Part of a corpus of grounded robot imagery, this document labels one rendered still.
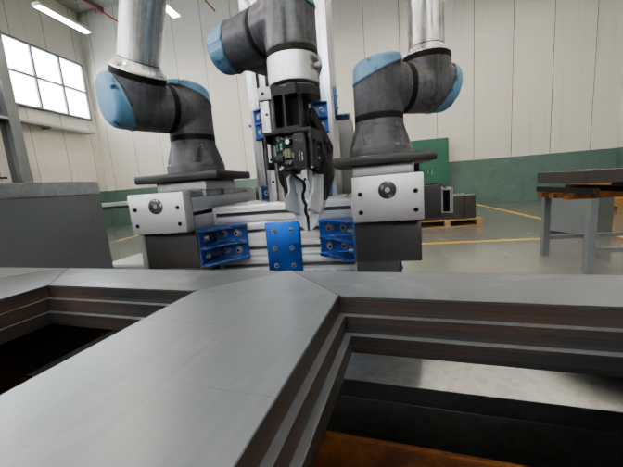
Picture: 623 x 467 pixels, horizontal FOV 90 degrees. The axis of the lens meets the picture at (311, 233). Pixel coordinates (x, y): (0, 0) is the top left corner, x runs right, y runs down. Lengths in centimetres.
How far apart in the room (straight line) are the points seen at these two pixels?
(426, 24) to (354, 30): 1004
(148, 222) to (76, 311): 28
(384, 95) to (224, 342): 64
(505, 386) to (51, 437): 51
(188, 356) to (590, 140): 1173
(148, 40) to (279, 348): 71
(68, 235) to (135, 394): 97
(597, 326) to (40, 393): 42
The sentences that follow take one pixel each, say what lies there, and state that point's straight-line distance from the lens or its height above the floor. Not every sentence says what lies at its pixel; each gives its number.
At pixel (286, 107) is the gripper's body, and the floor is 109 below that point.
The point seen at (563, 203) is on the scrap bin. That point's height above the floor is 44.
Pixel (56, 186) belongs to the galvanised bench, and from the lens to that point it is 117.
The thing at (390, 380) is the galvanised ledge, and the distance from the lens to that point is 54.
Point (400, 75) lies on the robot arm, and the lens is 81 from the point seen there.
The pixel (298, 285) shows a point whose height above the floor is 87.
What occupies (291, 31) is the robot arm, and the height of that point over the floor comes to 119.
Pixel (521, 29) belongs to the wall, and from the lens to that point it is 1156.
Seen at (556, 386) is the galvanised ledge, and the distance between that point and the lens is 60.
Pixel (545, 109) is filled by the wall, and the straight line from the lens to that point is 1135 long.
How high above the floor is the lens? 99
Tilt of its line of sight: 9 degrees down
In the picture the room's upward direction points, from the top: 5 degrees counter-clockwise
